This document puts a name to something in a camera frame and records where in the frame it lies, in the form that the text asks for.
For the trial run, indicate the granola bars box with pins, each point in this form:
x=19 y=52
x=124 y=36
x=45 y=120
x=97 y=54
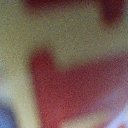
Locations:
x=63 y=66

